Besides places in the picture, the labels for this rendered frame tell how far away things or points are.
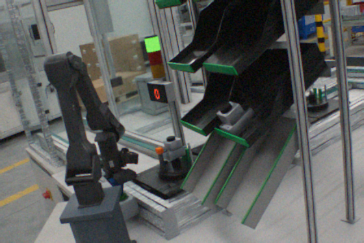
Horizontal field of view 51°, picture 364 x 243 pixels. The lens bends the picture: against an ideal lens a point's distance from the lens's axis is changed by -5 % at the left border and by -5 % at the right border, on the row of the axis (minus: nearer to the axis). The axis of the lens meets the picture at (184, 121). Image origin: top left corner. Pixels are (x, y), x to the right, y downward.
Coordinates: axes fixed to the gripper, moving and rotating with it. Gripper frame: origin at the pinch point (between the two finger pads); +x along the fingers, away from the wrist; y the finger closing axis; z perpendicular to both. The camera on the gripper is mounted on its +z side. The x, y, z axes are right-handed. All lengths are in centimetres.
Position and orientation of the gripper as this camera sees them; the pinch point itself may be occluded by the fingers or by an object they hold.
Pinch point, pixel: (118, 184)
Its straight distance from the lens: 128.1
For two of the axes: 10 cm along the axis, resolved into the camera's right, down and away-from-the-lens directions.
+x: 1.9, 9.4, 3.0
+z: 7.9, -3.3, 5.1
